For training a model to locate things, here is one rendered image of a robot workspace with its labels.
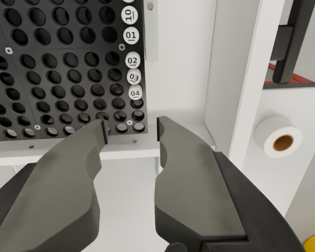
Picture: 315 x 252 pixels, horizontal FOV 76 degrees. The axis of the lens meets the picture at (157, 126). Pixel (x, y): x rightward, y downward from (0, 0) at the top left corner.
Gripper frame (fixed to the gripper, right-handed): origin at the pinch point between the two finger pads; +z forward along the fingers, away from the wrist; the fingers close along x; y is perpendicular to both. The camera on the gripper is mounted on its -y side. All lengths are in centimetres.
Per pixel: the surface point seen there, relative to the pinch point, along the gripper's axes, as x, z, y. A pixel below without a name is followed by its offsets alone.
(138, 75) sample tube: 0.5, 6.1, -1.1
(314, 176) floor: 131, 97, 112
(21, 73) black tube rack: -9.7, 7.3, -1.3
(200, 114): 8.5, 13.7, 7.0
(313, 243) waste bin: 159, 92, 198
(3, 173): -23.0, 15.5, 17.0
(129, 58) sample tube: -0.2, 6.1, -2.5
